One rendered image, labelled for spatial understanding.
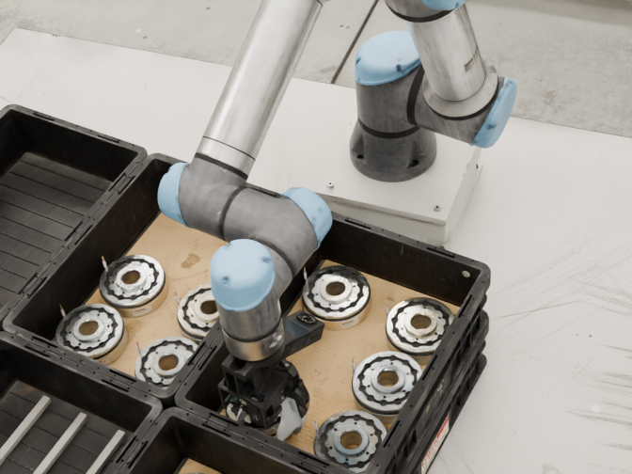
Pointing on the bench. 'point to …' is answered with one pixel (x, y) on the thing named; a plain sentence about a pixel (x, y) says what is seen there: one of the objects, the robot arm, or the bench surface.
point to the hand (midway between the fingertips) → (282, 416)
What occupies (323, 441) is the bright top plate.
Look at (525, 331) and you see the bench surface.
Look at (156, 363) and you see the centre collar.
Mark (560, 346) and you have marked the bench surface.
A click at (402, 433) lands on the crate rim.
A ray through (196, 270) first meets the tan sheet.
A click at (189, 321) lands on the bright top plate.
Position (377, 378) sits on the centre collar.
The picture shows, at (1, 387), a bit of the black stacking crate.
